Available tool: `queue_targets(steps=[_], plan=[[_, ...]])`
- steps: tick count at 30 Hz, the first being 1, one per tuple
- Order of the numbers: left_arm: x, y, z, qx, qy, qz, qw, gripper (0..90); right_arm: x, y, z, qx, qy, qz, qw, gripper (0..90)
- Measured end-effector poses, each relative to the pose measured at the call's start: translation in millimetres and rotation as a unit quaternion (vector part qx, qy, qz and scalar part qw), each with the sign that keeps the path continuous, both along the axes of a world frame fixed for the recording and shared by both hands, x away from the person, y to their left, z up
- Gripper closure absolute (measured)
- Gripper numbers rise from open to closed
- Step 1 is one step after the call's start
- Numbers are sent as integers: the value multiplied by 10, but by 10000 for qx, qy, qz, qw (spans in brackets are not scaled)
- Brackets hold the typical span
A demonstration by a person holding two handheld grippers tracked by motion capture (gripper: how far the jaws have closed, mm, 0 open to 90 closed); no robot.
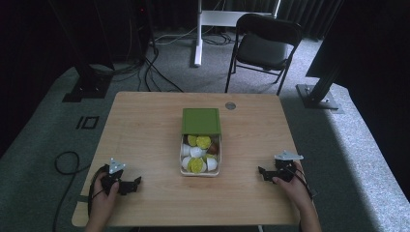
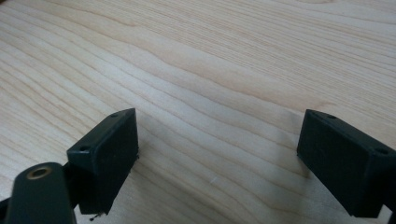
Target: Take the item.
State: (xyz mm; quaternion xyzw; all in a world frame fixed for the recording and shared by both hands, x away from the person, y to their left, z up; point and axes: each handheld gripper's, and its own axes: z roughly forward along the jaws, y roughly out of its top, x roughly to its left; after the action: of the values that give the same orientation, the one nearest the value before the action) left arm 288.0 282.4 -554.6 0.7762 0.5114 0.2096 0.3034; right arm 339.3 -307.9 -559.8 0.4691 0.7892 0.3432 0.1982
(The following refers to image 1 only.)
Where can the clear box of capsules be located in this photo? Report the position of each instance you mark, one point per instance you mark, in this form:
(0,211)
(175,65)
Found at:
(200,173)

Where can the person's right hand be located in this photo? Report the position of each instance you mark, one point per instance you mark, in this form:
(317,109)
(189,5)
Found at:
(295,190)

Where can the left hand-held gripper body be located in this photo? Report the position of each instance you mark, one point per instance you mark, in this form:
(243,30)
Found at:
(113,175)

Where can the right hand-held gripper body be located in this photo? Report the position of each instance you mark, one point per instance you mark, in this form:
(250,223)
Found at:
(285,165)

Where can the black folding chair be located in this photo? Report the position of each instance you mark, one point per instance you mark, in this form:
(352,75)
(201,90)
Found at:
(262,50)

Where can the round grey table grommet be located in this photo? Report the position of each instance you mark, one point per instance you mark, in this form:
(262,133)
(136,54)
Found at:
(230,105)

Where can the black metal stand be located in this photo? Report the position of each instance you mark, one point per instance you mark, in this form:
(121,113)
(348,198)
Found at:
(88,85)
(319,93)

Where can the green box lid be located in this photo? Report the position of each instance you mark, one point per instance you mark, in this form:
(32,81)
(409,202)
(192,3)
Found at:
(201,121)

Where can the white desk frame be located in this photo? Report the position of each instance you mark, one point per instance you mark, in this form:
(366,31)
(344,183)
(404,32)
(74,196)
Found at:
(209,17)

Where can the pile of coffee capsules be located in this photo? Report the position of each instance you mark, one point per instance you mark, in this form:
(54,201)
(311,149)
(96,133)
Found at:
(199,154)

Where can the person's left hand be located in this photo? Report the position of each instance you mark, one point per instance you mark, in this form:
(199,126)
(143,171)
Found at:
(103,203)

